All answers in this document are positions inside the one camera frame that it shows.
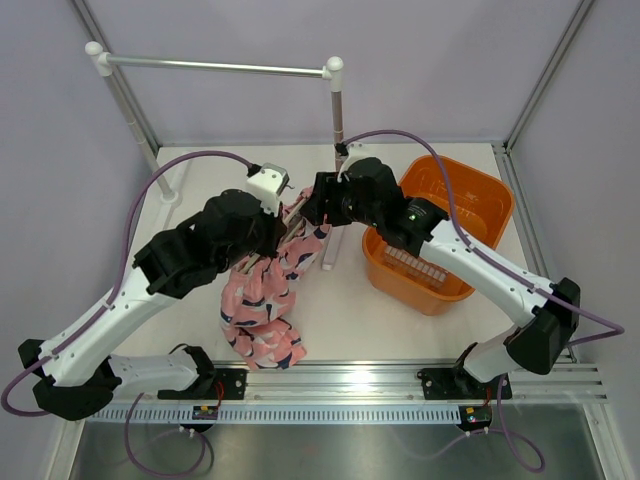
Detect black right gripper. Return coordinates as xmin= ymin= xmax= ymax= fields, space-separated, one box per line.
xmin=300 ymin=172 xmax=382 ymax=230

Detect white slotted cable duct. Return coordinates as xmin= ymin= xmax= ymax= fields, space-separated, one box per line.
xmin=90 ymin=403 xmax=462 ymax=425

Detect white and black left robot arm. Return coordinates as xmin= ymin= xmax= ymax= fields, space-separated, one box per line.
xmin=19 ymin=188 xmax=286 ymax=421

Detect pink shark print shorts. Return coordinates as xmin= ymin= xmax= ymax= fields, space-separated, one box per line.
xmin=219 ymin=183 xmax=334 ymax=371

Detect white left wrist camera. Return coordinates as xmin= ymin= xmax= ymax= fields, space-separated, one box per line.
xmin=245 ymin=163 xmax=289 ymax=217

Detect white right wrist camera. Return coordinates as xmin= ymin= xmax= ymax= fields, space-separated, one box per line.
xmin=336 ymin=142 xmax=372 ymax=174

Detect wooden clothes hanger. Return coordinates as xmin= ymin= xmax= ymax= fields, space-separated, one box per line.
xmin=238 ymin=187 xmax=312 ymax=274

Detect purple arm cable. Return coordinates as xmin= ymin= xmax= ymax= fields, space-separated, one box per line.
xmin=0 ymin=150 xmax=259 ymax=474
xmin=342 ymin=129 xmax=626 ymax=474

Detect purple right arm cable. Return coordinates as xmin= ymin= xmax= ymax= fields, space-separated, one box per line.
xmin=342 ymin=129 xmax=626 ymax=474

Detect metal clothes rack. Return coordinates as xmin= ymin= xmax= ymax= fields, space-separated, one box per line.
xmin=83 ymin=41 xmax=362 ymax=272

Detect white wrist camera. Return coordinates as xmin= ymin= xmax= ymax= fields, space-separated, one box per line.
xmin=336 ymin=142 xmax=372 ymax=174
xmin=245 ymin=163 xmax=289 ymax=217

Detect orange plastic basket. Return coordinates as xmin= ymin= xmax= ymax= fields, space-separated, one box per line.
xmin=362 ymin=155 xmax=514 ymax=316

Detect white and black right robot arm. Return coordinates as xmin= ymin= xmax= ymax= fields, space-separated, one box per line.
xmin=302 ymin=157 xmax=580 ymax=399

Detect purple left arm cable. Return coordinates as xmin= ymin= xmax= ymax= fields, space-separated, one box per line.
xmin=0 ymin=150 xmax=259 ymax=474

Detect aluminium mounting rail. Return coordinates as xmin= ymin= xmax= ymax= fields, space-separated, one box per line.
xmin=63 ymin=360 xmax=610 ymax=405

